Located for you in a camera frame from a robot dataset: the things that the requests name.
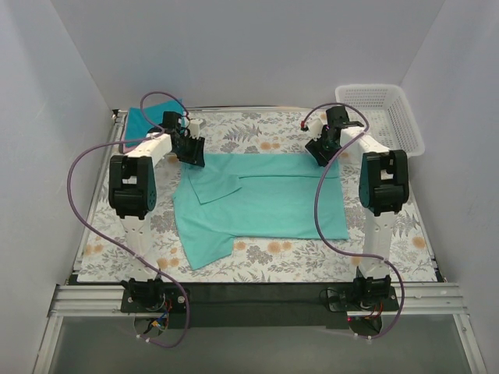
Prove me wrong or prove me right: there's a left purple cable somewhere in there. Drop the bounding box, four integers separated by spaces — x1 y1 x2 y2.
67 91 195 351

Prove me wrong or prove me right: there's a floral table mat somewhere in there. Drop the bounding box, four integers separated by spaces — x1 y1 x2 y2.
74 110 437 283

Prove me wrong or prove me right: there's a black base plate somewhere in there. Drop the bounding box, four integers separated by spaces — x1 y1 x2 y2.
120 280 399 330

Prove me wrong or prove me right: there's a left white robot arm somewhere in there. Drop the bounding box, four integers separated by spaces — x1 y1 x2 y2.
108 111 205 312

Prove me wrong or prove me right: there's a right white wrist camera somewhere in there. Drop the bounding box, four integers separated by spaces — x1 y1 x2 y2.
300 118 324 140

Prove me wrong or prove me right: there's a purple cable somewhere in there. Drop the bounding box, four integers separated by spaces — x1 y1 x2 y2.
67 91 195 351
302 101 409 340

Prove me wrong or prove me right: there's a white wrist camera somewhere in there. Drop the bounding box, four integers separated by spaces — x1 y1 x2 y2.
300 118 324 140
184 118 206 139

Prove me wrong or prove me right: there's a white plastic basket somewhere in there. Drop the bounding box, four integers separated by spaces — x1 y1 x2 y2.
335 84 425 157

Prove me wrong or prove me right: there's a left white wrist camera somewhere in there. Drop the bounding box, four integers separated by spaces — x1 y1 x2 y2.
184 118 206 139

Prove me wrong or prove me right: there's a teal green t shirt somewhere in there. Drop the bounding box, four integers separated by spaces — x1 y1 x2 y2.
173 153 349 270

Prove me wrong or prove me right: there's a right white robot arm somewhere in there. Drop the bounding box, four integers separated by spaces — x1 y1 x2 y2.
300 103 409 318

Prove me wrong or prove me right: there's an aluminium frame rail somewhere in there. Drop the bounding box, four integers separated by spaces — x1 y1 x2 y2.
32 109 488 374

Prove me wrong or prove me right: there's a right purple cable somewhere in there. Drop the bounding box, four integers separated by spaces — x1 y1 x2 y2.
302 101 409 340

